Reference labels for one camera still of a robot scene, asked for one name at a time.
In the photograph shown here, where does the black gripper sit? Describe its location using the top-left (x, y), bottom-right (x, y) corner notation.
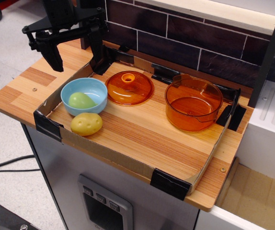
top-left (22, 0), bottom-right (108, 72)

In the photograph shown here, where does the green toy pear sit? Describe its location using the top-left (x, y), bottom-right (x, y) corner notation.
top-left (69, 92), bottom-right (97, 109)

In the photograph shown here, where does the light blue bowl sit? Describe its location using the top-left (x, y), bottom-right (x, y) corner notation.
top-left (60, 78), bottom-right (107, 116)

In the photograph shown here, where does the orange transparent pot lid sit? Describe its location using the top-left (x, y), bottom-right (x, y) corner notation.
top-left (105, 71), bottom-right (154, 106)

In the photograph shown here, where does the yellow toy potato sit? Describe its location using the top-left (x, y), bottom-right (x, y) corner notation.
top-left (70, 113), bottom-right (103, 136)

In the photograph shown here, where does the orange transparent pot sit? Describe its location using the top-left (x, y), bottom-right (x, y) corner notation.
top-left (165, 74), bottom-right (223, 132)

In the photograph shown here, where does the light wooden shelf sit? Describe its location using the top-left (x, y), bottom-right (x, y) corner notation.
top-left (141, 0), bottom-right (275, 35)

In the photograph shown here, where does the grey toy oven panel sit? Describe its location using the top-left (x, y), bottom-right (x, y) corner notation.
top-left (78, 175), bottom-right (134, 230)

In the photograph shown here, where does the cardboard fence with black tape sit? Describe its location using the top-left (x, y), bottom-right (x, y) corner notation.
top-left (33, 44), bottom-right (247, 201)

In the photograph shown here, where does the white toy sink unit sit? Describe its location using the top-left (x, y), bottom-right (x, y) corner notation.
top-left (237, 81), bottom-right (275, 179)

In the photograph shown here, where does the black power cable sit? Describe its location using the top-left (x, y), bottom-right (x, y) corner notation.
top-left (0, 154), bottom-right (41, 173)

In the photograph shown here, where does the black upright post right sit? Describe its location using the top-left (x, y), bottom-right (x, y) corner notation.
top-left (248, 29), bottom-right (275, 108)

